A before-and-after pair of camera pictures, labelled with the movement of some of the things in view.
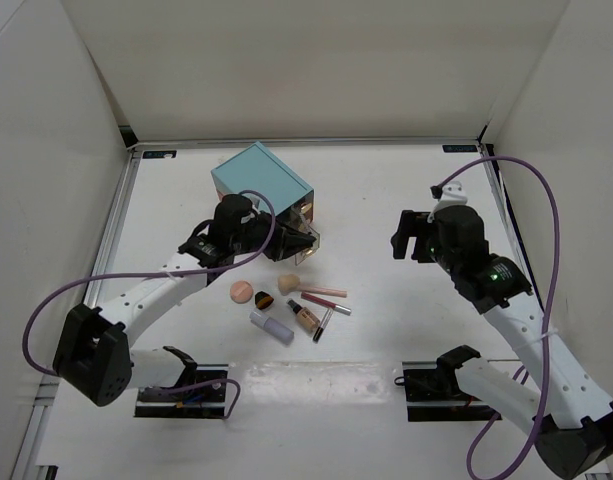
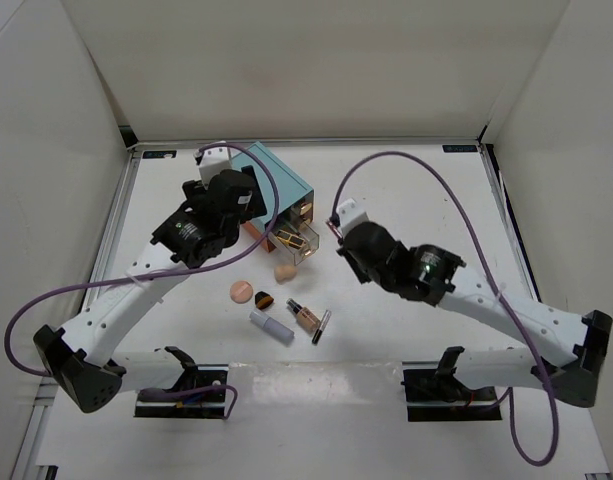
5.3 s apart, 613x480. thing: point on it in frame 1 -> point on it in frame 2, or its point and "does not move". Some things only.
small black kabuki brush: [263, 300] does not move
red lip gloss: [325, 303] -> [335, 229]
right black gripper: [410, 226] -> [352, 262]
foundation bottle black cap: [305, 317] does not move
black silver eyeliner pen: [322, 325] does not move
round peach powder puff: [241, 292] does not move
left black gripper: [291, 242] -> [194, 191]
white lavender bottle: [279, 331] does not move
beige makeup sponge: [288, 282] -> [284, 271]
